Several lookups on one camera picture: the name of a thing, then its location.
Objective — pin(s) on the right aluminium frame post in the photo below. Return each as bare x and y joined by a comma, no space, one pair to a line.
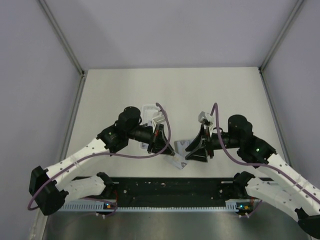
294,13

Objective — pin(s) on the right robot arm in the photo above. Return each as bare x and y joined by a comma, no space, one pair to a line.
292,194

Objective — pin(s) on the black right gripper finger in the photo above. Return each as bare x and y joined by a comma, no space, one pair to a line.
197,140
197,154

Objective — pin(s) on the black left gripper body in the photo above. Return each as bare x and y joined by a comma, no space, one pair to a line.
157,134

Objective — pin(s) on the left aluminium frame post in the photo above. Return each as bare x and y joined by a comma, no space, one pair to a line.
60,36

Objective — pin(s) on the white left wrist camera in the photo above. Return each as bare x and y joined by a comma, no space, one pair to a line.
158,118

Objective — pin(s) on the aluminium frame post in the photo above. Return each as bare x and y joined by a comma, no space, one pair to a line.
60,36
294,13

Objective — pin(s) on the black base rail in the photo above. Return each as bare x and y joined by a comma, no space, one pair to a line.
167,192

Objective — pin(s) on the white slotted cable duct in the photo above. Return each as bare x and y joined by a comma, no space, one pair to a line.
101,207

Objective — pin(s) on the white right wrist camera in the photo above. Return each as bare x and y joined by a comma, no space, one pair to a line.
208,120

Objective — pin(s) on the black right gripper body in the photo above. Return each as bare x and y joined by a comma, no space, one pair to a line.
212,143

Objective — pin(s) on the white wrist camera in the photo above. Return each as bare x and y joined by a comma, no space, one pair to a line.
158,118
208,120

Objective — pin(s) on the grey card holder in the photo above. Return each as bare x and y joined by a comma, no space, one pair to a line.
181,145

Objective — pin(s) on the white plastic basket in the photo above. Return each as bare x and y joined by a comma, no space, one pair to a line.
147,112

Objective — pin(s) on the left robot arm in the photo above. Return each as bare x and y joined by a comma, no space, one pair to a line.
58,184

